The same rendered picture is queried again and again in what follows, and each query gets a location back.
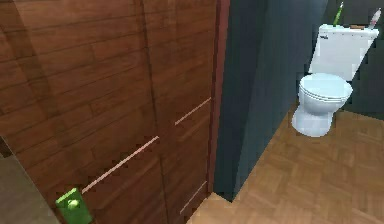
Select white spray bottle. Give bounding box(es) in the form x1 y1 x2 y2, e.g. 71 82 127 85
367 7 382 31

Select white toilet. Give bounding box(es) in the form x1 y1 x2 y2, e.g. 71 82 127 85
291 23 380 138

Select brown wooden door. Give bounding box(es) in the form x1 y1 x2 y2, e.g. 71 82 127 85
0 0 231 224

